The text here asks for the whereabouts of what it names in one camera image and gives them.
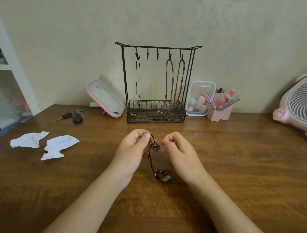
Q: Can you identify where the person's left hand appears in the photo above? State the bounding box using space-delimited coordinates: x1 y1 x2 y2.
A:
106 129 156 191

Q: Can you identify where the person's right hand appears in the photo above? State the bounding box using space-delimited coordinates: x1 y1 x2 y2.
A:
160 131 210 187

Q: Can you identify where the black cord silver block necklace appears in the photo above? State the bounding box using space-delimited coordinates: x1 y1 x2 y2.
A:
143 132 172 183

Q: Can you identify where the black cord flower pendant necklace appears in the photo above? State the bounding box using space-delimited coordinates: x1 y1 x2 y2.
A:
130 53 141 119

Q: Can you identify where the black wire jewelry stand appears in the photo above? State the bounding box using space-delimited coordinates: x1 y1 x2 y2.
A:
114 41 203 124

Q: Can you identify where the brown cord leaf pendant necklace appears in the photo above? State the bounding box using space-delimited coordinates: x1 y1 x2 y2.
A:
167 54 186 121

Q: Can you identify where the person's left forearm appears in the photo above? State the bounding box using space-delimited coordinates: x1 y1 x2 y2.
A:
42 169 123 233

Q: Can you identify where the person's right forearm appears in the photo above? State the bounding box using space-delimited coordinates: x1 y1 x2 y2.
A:
188 175 264 233

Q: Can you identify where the pink brush holder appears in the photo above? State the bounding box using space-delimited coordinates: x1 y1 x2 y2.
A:
207 92 234 122

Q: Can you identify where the pink framed table mirror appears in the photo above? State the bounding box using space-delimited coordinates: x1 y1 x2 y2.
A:
86 79 125 118

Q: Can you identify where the pink pen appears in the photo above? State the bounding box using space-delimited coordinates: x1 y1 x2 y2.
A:
206 94 216 111
202 92 213 110

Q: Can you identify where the grey purple pencil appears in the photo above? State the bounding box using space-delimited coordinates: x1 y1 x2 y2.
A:
217 98 241 112

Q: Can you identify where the white crumpled paper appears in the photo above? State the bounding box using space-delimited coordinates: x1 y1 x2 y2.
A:
40 135 80 161
10 131 50 149

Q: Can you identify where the clear plastic container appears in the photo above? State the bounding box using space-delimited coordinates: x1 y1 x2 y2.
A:
185 81 217 117

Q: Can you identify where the black headed car key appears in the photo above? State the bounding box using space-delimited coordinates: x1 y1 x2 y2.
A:
53 113 73 122

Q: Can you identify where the pink pig shaped desk fan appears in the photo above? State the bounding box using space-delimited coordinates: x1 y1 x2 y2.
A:
272 73 307 136

